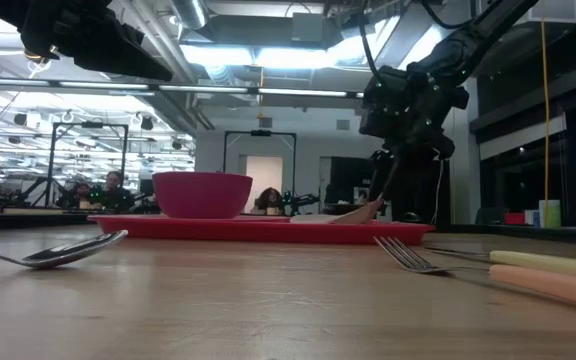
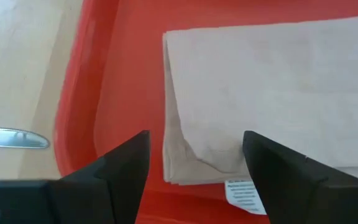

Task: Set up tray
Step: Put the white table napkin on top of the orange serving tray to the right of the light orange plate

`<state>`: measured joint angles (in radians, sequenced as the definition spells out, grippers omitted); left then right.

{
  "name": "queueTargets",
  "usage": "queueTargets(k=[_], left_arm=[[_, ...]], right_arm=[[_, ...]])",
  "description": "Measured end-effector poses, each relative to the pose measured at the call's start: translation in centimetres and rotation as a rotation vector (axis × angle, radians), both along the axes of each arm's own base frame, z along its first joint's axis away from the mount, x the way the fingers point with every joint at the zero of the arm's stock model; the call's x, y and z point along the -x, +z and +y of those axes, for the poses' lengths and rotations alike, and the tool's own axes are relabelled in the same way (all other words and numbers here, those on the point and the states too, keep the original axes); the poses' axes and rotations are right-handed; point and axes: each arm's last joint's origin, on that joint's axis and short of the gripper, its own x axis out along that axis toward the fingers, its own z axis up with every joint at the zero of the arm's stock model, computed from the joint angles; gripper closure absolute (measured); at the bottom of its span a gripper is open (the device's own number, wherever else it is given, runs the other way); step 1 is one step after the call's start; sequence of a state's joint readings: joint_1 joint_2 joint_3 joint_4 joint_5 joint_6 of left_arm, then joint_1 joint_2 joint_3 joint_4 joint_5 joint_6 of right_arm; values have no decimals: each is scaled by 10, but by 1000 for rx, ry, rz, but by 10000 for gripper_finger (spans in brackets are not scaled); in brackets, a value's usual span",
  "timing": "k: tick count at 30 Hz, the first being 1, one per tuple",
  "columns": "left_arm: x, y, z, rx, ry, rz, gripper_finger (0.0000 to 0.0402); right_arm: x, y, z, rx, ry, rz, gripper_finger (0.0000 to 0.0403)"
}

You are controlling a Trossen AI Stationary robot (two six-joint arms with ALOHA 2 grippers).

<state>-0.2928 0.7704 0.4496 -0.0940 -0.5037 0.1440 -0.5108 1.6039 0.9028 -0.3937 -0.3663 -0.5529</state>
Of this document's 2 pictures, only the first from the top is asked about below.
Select person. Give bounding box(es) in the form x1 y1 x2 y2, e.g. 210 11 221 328
70 182 94 210
255 187 285 215
98 170 135 211

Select pale green cylinder container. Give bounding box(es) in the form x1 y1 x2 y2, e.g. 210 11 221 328
538 199 562 229

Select black curtain panels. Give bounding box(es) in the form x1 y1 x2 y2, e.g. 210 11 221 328
387 157 452 224

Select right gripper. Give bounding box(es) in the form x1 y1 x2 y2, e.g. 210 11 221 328
359 66 470 201

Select yellow extension cable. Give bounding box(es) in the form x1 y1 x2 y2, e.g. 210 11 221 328
540 19 552 201

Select white ceiling box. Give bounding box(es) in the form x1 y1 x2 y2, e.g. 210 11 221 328
527 0 576 24

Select white door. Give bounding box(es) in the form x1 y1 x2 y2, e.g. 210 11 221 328
239 154 284 201

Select silver ceiling duct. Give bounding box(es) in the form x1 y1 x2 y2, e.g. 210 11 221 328
170 0 209 30

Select spoon with teal handle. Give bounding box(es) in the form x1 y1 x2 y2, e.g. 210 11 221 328
0 229 129 270

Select red plastic tray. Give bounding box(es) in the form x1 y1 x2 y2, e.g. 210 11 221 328
87 214 437 246

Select fork with orange handle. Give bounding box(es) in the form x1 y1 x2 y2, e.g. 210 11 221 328
372 235 576 314

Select black background monitor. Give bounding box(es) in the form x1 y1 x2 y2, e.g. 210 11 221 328
330 156 374 189

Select beige cloth napkin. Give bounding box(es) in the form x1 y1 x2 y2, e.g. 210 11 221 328
290 195 385 225

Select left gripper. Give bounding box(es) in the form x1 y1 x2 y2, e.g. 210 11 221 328
20 0 175 83

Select magenta plastic bowl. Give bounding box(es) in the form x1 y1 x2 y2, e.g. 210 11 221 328
151 171 254 220

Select black gantry frame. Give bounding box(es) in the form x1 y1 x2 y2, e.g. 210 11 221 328
50 121 129 209
222 129 298 211

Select knife with yellow handle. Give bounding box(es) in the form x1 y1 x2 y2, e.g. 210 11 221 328
422 246 576 281

